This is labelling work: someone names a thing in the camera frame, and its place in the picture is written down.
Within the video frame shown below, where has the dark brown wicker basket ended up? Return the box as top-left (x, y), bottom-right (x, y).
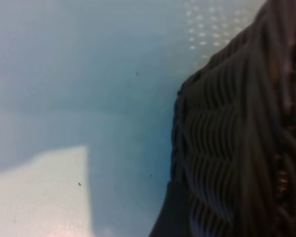
top-left (149, 0), bottom-right (296, 237)

